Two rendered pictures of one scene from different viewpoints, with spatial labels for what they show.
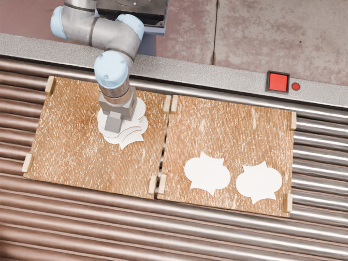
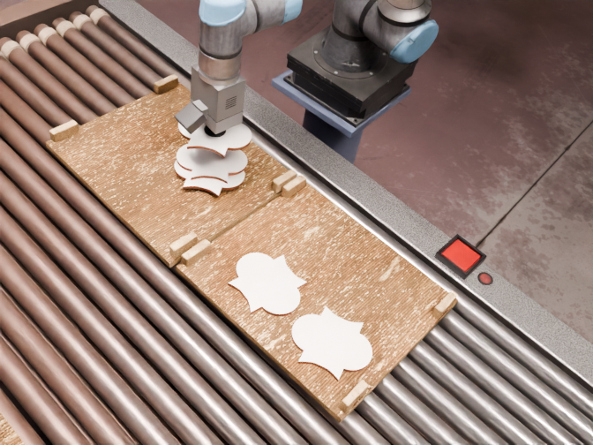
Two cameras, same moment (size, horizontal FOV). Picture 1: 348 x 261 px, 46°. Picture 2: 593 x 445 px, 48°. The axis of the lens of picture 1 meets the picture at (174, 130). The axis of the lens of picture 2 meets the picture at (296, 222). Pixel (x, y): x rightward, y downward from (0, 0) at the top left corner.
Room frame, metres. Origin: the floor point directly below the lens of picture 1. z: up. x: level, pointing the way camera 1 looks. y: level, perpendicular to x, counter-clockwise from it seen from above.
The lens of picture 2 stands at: (-0.31, -0.53, 1.95)
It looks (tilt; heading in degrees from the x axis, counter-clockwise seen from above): 49 degrees down; 32
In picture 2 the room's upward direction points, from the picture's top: 12 degrees clockwise
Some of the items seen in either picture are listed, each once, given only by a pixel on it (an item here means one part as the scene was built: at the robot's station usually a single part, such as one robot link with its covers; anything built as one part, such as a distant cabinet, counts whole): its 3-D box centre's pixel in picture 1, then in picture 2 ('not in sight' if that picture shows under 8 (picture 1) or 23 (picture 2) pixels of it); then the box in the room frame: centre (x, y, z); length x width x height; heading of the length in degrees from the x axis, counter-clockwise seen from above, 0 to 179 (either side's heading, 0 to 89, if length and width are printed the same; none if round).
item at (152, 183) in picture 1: (152, 184); (183, 245); (0.23, 0.05, 0.95); 0.06 x 0.02 x 0.03; 177
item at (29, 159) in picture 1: (27, 163); (63, 131); (0.25, 0.44, 0.95); 0.06 x 0.02 x 0.03; 177
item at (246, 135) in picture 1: (228, 153); (319, 285); (0.36, -0.18, 0.93); 0.41 x 0.35 x 0.02; 88
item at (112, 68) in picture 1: (112, 73); (223, 18); (0.42, 0.16, 1.30); 0.09 x 0.08 x 0.11; 170
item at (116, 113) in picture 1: (115, 107); (206, 95); (0.39, 0.17, 1.14); 0.12 x 0.09 x 0.16; 171
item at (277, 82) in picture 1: (277, 83); (460, 256); (0.63, -0.34, 0.92); 0.06 x 0.06 x 0.01; 87
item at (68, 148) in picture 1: (100, 135); (174, 163); (0.37, 0.23, 0.93); 0.41 x 0.35 x 0.02; 87
